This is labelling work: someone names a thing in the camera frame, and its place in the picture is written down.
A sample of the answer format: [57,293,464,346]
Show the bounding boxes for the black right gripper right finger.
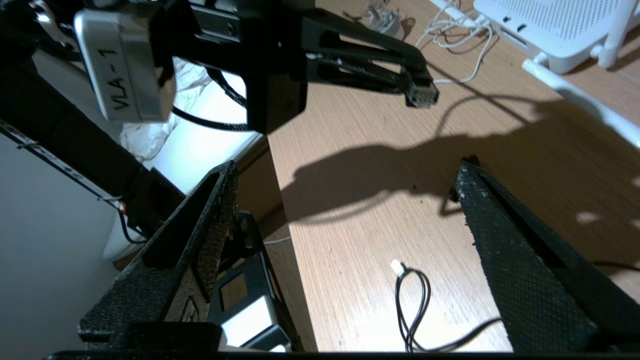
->
[451,160,640,353]

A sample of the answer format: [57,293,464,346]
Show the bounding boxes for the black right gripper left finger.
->
[77,160,240,352]

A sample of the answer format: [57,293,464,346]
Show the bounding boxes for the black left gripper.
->
[165,0,435,133]

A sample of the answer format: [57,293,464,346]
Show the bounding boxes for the black ethernet cable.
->
[404,79,441,110]

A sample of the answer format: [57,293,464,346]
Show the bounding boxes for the white router with antennas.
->
[430,0,640,150]

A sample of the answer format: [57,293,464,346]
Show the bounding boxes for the small round white clear gadget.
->
[367,0,401,36]

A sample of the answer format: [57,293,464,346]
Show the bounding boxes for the white crumpled bedding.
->
[119,57,266,196]

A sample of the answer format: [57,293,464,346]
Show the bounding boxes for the thin white power cable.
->
[415,5,496,85]

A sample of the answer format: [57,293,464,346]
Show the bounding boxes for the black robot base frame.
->
[207,210,306,353]

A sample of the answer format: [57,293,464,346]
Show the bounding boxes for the thin black cable white connector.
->
[390,259,503,353]

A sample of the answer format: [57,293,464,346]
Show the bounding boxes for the black left camera cable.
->
[172,67,251,133]

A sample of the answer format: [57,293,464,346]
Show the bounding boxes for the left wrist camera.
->
[74,9,177,124]

